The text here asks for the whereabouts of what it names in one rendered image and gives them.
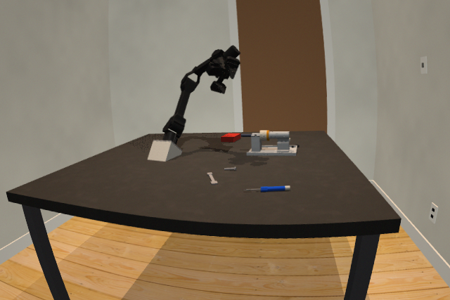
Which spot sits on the red rectangular block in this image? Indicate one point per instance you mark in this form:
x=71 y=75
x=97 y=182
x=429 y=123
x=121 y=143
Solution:
x=230 y=137

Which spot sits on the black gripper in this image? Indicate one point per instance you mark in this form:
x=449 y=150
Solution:
x=230 y=62

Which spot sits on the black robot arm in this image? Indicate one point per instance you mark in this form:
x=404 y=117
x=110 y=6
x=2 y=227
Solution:
x=211 y=66

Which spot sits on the blue screwdriver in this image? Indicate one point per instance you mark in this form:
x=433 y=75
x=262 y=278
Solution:
x=276 y=188

